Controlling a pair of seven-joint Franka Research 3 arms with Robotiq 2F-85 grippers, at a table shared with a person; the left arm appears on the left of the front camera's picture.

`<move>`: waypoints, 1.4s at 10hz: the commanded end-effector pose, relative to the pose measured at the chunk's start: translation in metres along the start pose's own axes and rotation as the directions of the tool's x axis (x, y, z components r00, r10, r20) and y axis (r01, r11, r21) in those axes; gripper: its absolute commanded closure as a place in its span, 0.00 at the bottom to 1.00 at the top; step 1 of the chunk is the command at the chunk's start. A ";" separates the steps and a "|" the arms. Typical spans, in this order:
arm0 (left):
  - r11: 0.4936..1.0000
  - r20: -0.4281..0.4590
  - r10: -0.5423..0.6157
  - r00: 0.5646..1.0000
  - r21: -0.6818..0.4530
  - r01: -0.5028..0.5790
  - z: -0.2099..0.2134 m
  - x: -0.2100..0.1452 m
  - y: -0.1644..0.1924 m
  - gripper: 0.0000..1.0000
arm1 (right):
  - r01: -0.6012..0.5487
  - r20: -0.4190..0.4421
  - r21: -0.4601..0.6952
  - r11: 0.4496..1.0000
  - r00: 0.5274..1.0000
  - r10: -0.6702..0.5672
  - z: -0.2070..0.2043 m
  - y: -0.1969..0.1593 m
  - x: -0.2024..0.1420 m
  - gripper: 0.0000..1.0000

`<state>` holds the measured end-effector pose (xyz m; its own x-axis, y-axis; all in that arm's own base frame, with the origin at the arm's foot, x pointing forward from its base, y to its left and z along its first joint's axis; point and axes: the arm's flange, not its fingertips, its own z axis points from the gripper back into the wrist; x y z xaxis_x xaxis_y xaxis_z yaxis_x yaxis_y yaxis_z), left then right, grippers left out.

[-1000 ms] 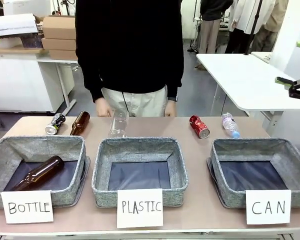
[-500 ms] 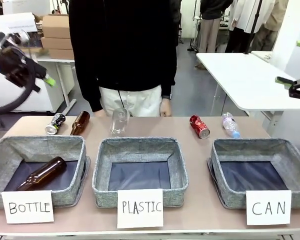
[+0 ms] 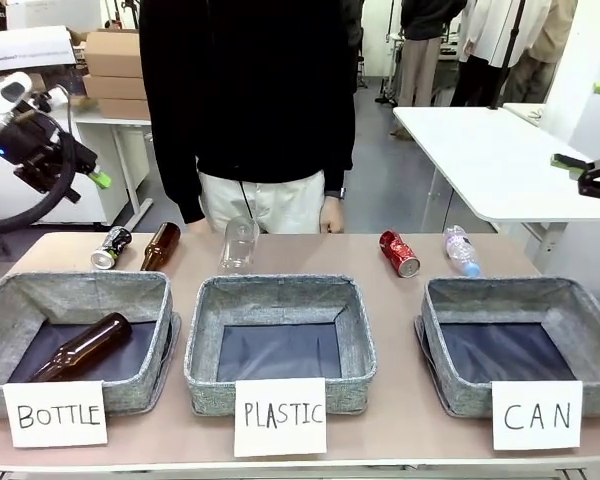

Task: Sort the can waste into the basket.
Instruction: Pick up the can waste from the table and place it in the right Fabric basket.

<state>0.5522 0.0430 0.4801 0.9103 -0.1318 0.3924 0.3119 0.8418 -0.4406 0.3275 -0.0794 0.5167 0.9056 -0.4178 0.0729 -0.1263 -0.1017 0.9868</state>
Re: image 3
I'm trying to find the grey basket labelled bottle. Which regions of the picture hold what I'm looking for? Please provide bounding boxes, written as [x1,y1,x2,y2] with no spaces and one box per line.
[0,269,182,419]

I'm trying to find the stacked cardboard boxes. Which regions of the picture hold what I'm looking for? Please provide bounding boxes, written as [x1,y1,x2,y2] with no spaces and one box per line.
[81,28,152,122]

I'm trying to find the bystander in beige trousers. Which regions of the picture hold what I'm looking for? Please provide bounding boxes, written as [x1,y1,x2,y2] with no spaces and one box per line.
[396,0,468,109]

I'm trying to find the person left forearm black sleeve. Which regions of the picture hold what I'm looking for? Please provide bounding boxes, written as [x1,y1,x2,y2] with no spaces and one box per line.
[321,94,357,199]

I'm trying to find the white cabinet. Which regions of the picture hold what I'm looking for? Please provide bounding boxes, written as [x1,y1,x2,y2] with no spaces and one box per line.
[0,143,132,227]

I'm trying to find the white desk with legs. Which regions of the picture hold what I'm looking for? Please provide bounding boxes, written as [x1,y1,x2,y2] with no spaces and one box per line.
[73,105,155,224]

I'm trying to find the person left hand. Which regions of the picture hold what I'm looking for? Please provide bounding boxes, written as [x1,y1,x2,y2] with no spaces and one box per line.
[318,195,347,235]

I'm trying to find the white paper sign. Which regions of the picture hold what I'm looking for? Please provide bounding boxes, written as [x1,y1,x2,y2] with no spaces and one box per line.
[0,25,77,77]

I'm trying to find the black corrugated cable hose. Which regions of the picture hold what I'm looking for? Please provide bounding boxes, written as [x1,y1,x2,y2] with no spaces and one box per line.
[0,130,82,240]

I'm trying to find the brown glass bottle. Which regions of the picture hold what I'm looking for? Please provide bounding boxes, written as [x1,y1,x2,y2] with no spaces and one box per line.
[26,311,134,384]
[139,220,183,273]

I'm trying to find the person right forearm black sleeve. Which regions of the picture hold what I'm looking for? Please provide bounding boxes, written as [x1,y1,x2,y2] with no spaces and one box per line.
[147,114,207,226]

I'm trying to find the bystander in white coat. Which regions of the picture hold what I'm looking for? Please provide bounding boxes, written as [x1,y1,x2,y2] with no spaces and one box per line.
[448,0,527,109]

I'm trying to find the white paper label PLASTIC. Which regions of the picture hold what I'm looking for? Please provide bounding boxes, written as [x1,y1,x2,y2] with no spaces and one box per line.
[233,377,328,458]

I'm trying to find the white paper label BOTTLE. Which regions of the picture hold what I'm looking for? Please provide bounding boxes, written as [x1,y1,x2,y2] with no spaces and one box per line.
[1,380,109,449]

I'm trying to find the bystander in tan jacket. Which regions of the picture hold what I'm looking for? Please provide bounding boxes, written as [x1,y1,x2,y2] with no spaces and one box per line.
[502,0,579,105]

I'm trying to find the grey basket labelled plastic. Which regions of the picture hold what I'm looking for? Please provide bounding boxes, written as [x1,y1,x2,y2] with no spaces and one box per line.
[182,272,379,417]

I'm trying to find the black stand pole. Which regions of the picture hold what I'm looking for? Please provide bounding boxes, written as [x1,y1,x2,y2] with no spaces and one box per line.
[486,0,527,112]

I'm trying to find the clear plastic cup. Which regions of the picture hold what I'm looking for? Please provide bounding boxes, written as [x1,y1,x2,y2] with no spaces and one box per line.
[217,215,262,276]

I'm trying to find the red soda can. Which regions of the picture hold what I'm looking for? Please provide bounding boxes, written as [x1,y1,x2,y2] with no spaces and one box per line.
[378,229,423,279]

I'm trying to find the white paper label CAN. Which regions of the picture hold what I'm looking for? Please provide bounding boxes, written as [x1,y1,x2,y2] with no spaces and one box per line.
[490,379,584,451]

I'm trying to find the silver and black can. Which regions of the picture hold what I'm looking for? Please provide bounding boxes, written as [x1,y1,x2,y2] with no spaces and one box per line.
[90,225,134,272]

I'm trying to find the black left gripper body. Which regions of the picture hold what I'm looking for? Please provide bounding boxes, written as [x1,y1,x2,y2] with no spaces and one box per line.
[0,110,100,200]

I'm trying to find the person torso black sweater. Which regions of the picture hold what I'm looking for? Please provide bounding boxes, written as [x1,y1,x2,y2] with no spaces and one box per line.
[138,0,357,235]

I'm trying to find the grey basket labelled can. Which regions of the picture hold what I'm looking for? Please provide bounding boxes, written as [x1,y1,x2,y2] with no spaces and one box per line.
[413,276,600,419]

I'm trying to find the white side table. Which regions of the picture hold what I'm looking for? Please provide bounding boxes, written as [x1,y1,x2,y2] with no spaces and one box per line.
[391,101,600,261]

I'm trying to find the clear plastic water bottle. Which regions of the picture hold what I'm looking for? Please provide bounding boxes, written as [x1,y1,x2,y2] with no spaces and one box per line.
[441,224,483,279]

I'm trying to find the black hanging cord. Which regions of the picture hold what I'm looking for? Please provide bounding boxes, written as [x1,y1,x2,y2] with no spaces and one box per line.
[238,178,257,222]

